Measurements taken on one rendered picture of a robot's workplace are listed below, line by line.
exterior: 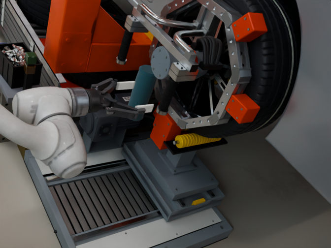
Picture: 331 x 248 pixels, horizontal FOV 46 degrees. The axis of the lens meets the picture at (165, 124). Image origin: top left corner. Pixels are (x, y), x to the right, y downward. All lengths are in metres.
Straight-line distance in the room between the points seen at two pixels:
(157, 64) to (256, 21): 0.41
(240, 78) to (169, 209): 0.79
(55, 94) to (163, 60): 0.52
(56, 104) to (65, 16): 0.71
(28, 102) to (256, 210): 1.65
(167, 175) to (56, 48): 0.81
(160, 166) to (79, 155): 1.02
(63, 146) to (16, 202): 0.99
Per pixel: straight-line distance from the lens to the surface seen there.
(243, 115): 1.41
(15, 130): 0.98
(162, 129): 1.78
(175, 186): 1.94
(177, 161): 1.99
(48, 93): 1.14
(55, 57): 1.86
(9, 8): 2.84
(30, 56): 1.73
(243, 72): 1.42
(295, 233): 2.45
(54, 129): 1.02
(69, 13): 1.76
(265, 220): 2.39
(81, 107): 1.17
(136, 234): 1.87
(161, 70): 1.52
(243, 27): 1.40
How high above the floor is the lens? 1.54
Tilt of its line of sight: 35 degrees down
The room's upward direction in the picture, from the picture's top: 22 degrees clockwise
